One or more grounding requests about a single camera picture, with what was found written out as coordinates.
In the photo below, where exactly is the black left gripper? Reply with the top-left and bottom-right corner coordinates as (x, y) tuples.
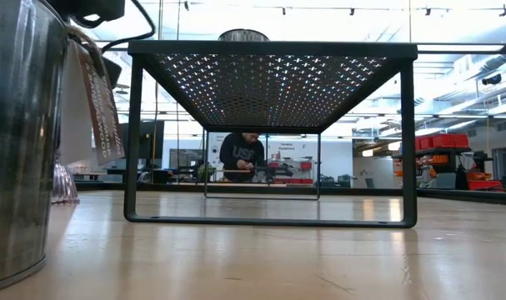
(48, 0), (127, 28)

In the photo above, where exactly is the metal tin candle with lid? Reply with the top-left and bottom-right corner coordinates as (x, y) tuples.
(0, 0), (70, 295)
(218, 27), (271, 43)

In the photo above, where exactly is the white paper hang tag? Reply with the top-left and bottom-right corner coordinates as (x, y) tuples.
(59, 40), (96, 167)

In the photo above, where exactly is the printed paper hang tag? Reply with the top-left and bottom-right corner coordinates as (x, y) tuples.
(74, 48), (127, 168)

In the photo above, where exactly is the black monitor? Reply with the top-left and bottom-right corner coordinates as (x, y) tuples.
(119, 119), (166, 162)

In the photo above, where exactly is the black perforated metal shelf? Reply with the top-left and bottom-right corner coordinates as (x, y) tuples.
(123, 40), (419, 229)

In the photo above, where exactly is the background potted plant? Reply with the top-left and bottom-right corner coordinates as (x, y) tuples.
(197, 163), (217, 181)

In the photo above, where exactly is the person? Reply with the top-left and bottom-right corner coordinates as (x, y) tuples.
(218, 132), (266, 183)

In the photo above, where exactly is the red storage bin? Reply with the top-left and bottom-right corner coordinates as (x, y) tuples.
(268, 160), (315, 185)
(467, 172), (506, 193)
(432, 132), (470, 150)
(414, 135), (434, 151)

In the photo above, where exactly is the storage shelf rack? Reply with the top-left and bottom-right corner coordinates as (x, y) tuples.
(392, 145), (473, 189)

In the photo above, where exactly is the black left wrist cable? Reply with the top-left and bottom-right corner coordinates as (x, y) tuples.
(101, 0), (157, 54)

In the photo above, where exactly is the black ceiling camera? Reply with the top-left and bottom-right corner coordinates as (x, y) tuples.
(480, 73), (503, 87)

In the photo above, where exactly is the black aluminium rig frame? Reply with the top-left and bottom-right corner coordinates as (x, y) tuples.
(75, 39), (506, 206)

